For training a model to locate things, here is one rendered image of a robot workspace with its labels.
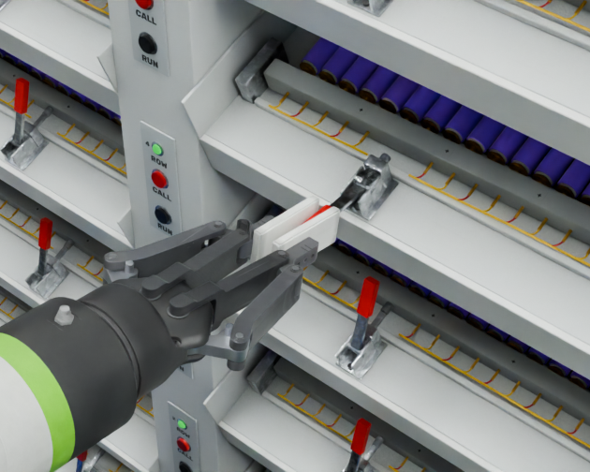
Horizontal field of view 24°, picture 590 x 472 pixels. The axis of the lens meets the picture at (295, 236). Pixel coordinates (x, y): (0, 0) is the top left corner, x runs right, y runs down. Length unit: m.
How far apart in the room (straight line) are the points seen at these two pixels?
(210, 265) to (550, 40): 0.27
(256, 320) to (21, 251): 0.72
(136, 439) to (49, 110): 0.43
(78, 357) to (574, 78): 0.36
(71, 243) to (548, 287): 0.68
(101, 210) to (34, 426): 0.58
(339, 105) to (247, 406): 0.42
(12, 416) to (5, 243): 0.82
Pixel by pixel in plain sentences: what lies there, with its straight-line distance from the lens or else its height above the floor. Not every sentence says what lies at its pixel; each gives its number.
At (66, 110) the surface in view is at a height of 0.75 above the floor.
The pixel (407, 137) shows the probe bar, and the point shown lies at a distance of 1.06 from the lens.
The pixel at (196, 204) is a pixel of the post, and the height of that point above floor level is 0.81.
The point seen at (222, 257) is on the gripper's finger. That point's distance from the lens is 0.95.
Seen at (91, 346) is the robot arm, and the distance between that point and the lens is 0.82.
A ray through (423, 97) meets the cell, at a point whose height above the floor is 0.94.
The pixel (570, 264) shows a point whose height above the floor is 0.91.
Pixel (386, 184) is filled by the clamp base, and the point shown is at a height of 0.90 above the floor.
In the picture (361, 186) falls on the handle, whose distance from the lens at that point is 1.05.
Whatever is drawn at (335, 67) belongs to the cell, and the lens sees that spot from 1.12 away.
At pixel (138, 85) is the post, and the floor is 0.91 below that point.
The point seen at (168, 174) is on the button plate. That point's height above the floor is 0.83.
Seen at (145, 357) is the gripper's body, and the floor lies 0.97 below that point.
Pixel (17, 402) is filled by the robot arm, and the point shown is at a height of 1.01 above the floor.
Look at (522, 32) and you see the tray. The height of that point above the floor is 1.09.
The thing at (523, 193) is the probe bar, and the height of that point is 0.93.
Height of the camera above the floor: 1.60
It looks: 43 degrees down
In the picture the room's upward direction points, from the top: straight up
